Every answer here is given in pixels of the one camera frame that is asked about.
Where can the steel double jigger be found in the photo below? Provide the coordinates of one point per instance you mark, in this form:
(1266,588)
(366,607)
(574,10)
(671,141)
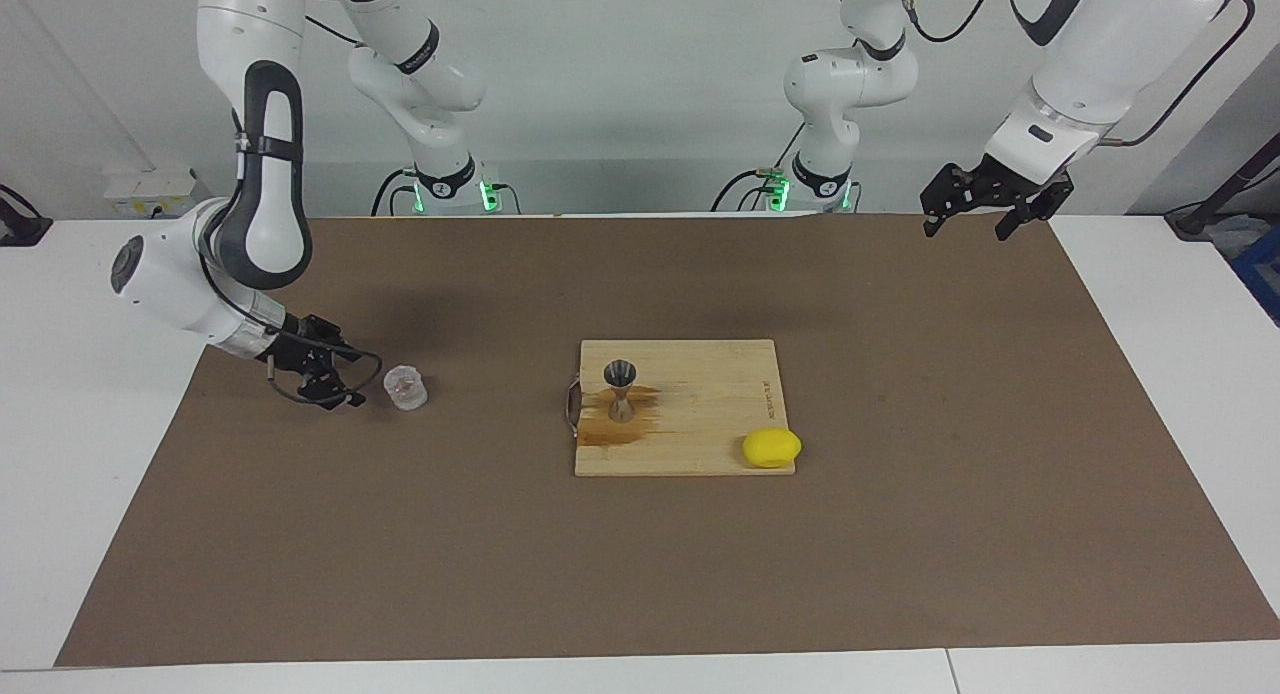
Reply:
(621,374)

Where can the brown table mat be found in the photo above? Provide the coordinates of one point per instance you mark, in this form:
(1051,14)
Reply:
(640,574)

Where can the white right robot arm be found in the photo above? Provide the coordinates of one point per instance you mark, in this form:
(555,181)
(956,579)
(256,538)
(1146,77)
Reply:
(170,284)

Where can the small clear glass cup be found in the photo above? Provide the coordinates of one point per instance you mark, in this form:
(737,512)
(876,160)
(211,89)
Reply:
(405,389)

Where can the black clamp object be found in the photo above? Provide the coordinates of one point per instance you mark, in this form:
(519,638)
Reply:
(20,224)

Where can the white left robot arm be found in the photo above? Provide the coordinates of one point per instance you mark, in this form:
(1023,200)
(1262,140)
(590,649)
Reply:
(1110,34)

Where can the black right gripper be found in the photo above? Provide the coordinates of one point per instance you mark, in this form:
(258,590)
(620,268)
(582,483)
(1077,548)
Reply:
(298,349)

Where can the wooden cutting board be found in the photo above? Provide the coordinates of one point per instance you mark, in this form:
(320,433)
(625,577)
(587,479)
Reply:
(700,424)

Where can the yellow lemon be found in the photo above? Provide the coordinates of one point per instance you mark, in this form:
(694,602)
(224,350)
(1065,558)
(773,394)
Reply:
(771,448)

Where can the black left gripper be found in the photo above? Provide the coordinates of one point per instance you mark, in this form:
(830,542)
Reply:
(1015,182)

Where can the blue crate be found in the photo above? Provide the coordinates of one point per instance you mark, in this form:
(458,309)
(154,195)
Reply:
(1262,274)

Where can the white wall power strip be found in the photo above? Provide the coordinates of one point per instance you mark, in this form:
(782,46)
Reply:
(150,189)

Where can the black stand pole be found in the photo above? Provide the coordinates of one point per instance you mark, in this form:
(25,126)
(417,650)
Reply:
(1225,189)

